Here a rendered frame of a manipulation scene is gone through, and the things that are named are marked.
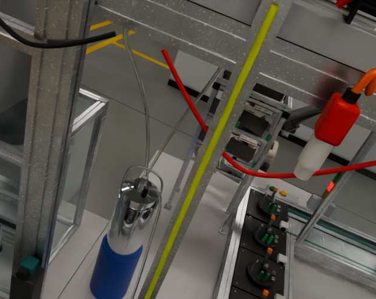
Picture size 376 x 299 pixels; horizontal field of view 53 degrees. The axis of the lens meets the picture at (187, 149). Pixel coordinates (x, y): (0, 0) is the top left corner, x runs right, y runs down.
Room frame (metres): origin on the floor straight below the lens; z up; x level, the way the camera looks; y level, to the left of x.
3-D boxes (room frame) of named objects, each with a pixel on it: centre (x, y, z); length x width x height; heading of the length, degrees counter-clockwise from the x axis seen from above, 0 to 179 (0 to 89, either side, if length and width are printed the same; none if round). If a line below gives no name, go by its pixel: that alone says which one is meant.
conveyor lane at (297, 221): (1.68, -0.85, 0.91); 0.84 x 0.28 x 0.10; 87
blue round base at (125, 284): (0.96, 0.10, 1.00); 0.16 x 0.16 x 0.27
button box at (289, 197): (1.94, -0.65, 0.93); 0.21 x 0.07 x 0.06; 87
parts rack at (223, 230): (1.62, -0.18, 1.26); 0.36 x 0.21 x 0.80; 87
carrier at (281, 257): (1.47, -0.54, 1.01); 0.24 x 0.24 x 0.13; 87
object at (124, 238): (0.96, 0.10, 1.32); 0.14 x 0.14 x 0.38
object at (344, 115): (0.64, -0.23, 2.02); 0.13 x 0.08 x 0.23; 177
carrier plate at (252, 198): (1.73, -0.55, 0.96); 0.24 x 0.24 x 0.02; 87
